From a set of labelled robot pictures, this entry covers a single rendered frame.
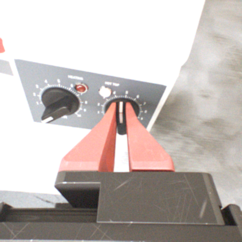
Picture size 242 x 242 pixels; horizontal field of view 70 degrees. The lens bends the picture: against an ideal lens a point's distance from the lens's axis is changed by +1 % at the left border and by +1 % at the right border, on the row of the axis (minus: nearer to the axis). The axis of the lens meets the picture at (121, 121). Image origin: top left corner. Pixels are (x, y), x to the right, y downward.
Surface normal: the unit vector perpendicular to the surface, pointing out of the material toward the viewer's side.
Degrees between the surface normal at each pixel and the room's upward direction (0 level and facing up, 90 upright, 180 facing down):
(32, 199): 0
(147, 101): 30
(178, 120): 0
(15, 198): 0
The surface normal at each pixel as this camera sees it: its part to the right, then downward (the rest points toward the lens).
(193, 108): 0.07, 0.33
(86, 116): -0.03, 0.76
